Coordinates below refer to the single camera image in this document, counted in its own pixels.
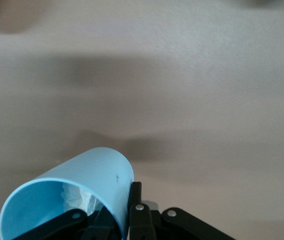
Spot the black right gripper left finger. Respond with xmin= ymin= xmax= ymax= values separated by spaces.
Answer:
xmin=14 ymin=205 xmax=124 ymax=240

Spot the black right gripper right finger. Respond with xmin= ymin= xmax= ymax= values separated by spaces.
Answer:
xmin=128 ymin=181 xmax=236 ymax=240

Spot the blue cup with paper inside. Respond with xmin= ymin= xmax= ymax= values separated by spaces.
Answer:
xmin=0 ymin=146 xmax=135 ymax=240

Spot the white crumpled paper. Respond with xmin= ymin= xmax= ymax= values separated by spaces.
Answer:
xmin=61 ymin=183 xmax=100 ymax=216

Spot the brown table cover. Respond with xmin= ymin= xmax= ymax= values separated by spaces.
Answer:
xmin=0 ymin=0 xmax=284 ymax=240

